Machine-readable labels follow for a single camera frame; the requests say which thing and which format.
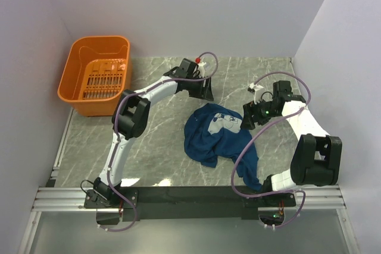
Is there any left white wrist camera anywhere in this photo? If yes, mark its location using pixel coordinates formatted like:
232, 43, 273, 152
193, 57, 209, 78

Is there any purple cable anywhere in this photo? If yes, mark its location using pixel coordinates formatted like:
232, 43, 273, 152
106, 51, 219, 233
230, 71, 313, 228

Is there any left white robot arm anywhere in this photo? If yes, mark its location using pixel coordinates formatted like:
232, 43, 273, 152
93, 58, 214, 208

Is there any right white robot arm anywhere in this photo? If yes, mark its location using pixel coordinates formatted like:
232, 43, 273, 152
241, 80, 342, 206

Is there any blue mickey mouse t-shirt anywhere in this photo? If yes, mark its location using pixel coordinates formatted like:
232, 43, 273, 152
183, 102, 263, 192

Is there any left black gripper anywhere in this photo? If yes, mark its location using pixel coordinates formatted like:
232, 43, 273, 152
186, 75, 214, 102

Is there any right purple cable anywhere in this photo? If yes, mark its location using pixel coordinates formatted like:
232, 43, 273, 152
230, 71, 313, 228

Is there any orange plastic basket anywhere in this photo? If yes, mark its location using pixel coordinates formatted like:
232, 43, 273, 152
57, 36, 133, 117

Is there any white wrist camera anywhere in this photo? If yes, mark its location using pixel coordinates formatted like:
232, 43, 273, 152
193, 57, 209, 78
248, 83, 265, 104

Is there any aluminium frame rail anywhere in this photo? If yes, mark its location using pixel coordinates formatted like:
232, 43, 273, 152
21, 111, 361, 253

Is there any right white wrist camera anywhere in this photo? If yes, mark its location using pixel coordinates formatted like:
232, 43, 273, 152
248, 83, 265, 104

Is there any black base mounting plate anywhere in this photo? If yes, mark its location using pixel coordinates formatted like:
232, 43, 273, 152
84, 186, 296, 225

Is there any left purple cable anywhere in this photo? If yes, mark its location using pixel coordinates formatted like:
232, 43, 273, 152
106, 51, 219, 233

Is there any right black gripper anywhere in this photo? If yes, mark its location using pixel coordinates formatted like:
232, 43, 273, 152
240, 96, 280, 130

